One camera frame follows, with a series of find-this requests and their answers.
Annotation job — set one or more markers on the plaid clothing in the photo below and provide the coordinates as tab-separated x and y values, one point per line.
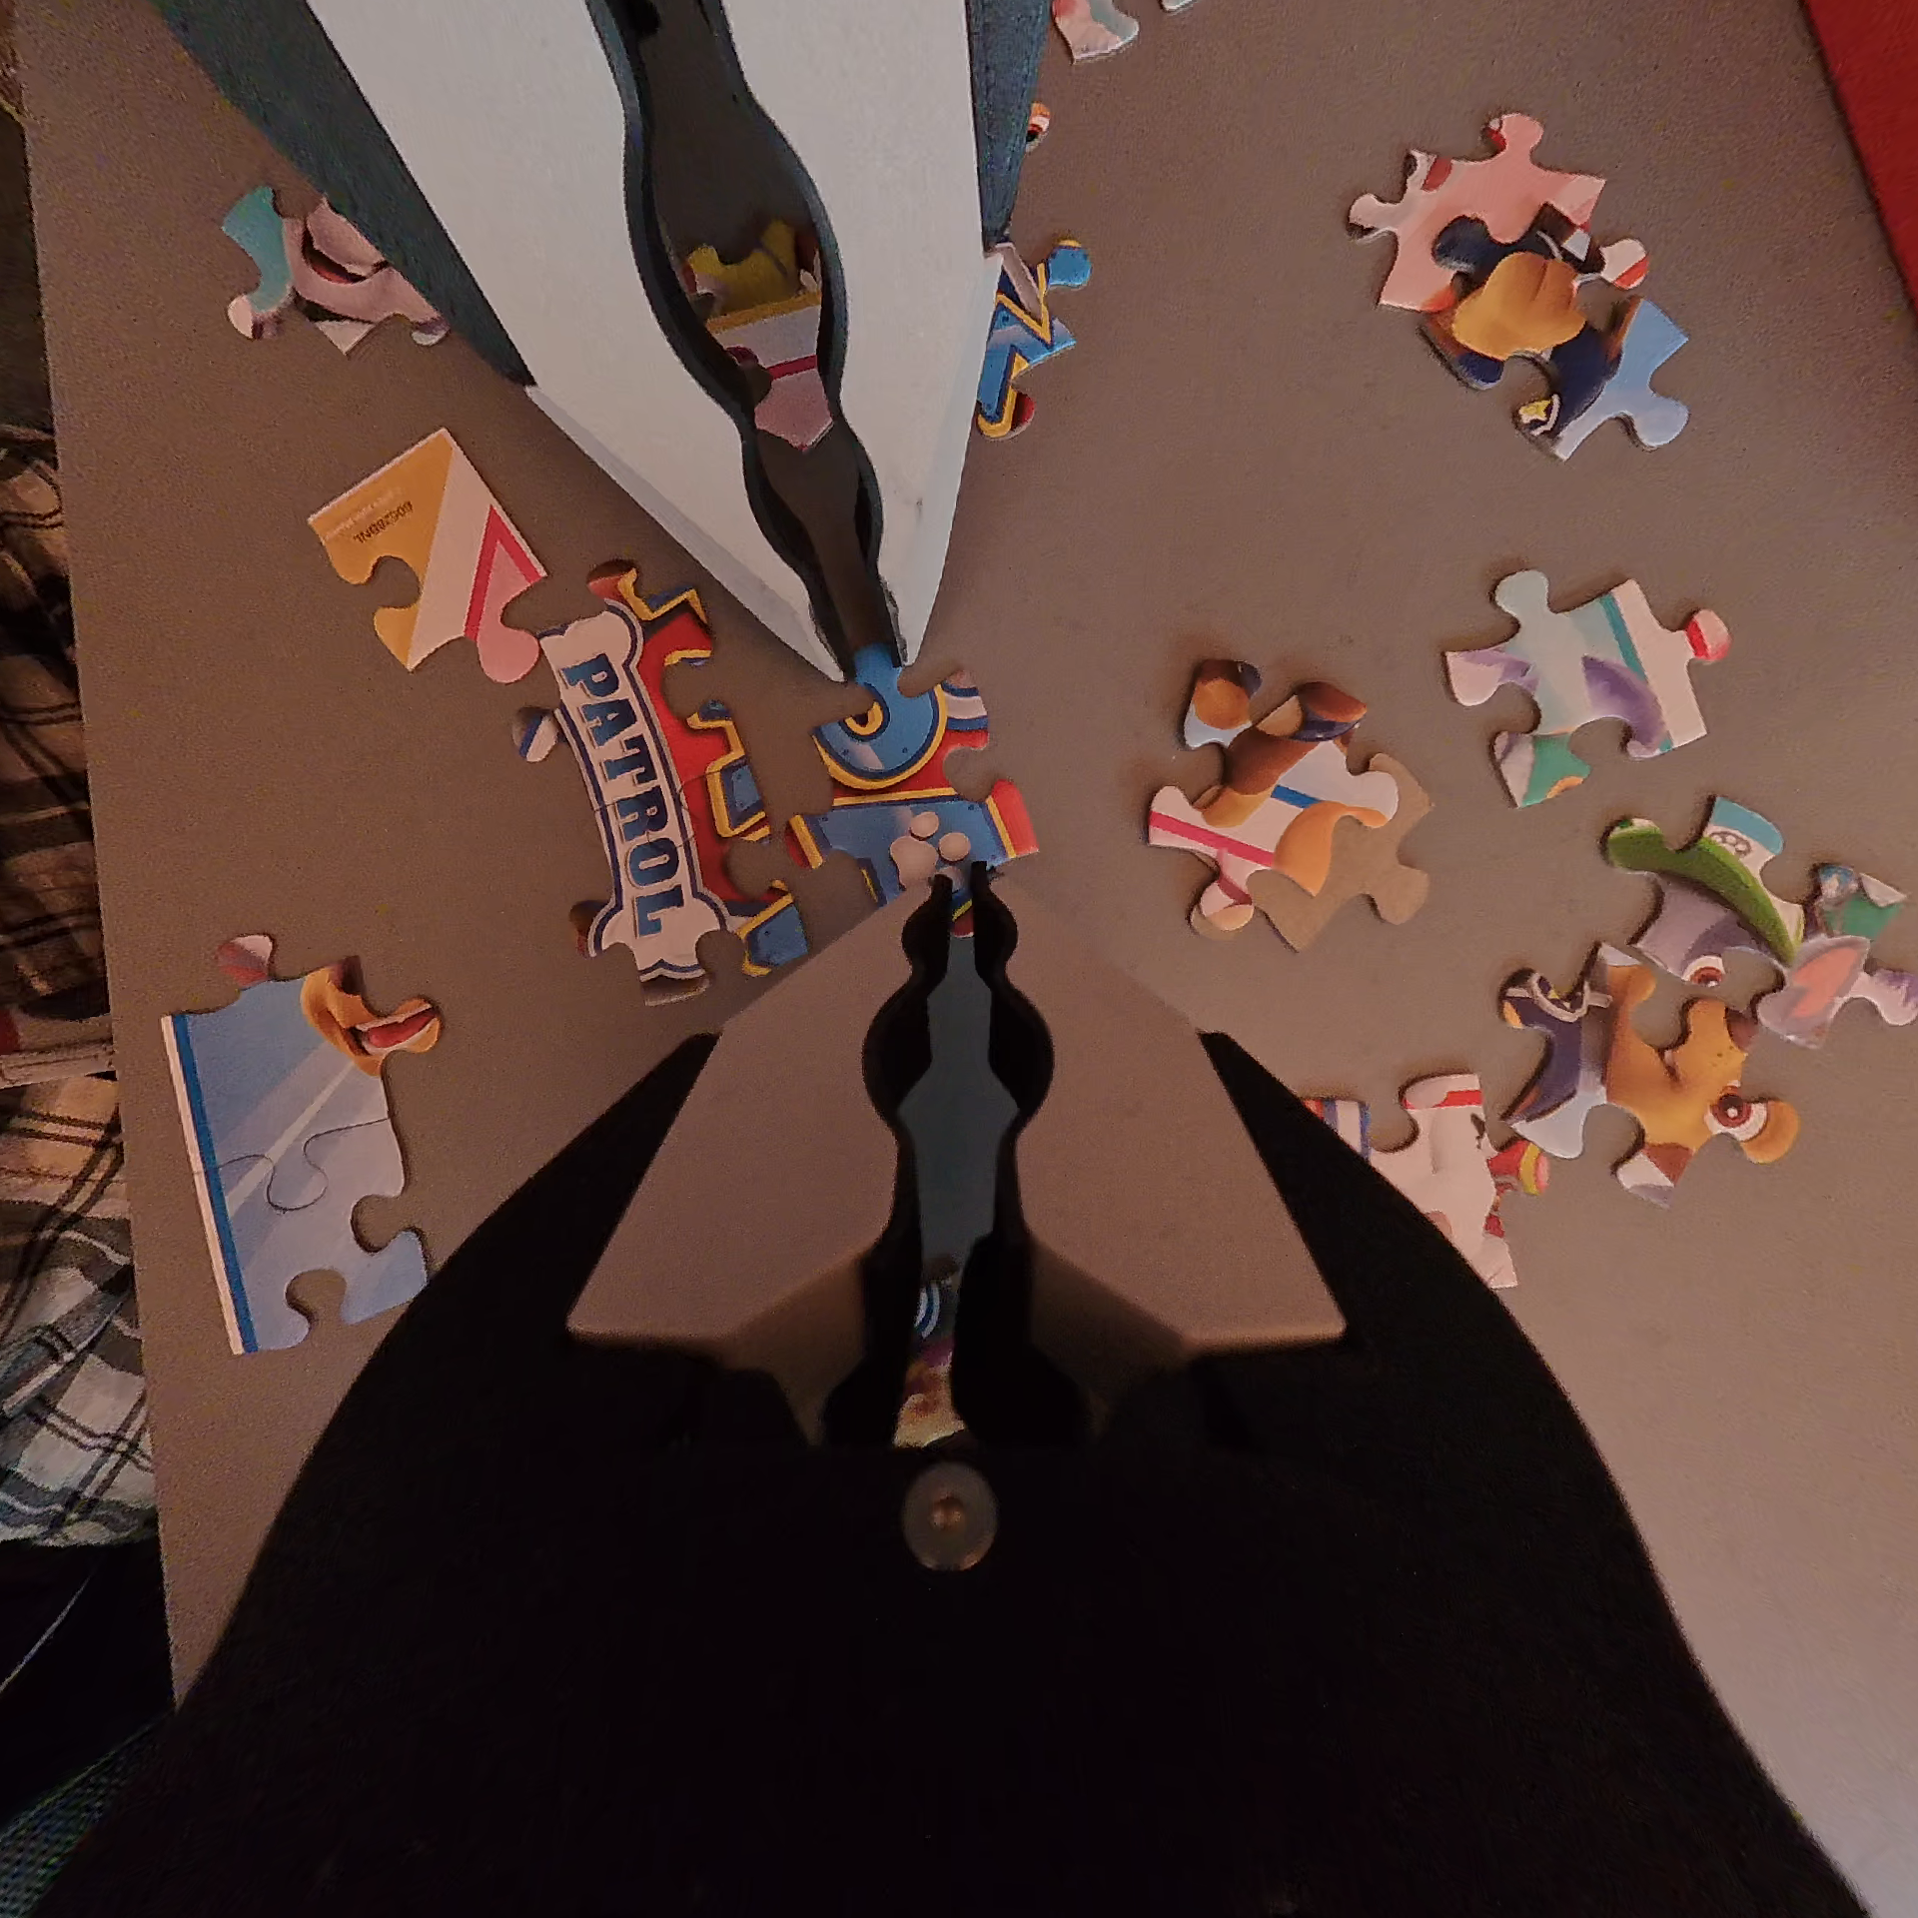
58	1048

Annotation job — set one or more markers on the white purple teal puzzle piece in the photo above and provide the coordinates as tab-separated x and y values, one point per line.
1590	674

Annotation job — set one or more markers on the orange paw navy puzzle piece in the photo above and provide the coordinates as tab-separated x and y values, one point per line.
1526	302

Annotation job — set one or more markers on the pink badge puzzle piece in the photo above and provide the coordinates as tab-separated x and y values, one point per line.
1480	181

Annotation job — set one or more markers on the grey desk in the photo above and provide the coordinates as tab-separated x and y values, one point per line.
1198	524

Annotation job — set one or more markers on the grey fabric seat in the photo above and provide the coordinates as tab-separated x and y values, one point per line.
58	1781

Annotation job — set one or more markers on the red puzzle box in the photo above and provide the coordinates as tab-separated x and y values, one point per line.
1874	106

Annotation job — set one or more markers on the brown dog navy puzzle piece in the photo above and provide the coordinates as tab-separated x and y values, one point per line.
1665	1076

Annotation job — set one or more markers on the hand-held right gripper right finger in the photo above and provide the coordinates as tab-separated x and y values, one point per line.
1186	1198

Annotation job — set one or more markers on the yellow pink corner puzzle piece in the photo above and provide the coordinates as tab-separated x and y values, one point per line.
434	539

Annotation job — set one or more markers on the blue yellow zigzag puzzle piece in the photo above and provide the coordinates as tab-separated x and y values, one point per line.
1026	329

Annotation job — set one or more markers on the yellow white pink puzzle piece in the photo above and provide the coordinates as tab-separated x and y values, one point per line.
756	313

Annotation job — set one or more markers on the blue puzzle piece navy dog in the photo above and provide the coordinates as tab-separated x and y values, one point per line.
1625	377

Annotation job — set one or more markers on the PATROL logo puzzle section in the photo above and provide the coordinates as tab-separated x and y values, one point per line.
613	704

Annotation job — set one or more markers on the green purple joined puzzle pieces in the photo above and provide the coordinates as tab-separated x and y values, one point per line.
1740	899

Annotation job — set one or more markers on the tan face-down puzzle piece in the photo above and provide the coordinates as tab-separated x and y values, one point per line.
1364	886

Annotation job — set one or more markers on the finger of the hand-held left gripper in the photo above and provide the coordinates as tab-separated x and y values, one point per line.
913	181
508	181

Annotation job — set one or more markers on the white orange brown puzzle piece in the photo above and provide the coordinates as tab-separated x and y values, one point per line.
1273	809

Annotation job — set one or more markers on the teal husky dog puzzle section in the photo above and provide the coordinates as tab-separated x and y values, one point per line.
302	267

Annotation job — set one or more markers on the blue sky puzzle section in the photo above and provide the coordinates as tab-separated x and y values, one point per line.
284	1140

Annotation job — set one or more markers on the blue paw print puzzle piece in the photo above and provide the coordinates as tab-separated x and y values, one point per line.
897	779

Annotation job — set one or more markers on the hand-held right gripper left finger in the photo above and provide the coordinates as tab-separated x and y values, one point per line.
717	1198

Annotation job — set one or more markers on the white red-striped puzzle piece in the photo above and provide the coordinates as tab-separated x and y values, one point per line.
1440	1167

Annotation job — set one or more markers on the white banner logo puzzle piece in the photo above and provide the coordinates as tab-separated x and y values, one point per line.
658	899

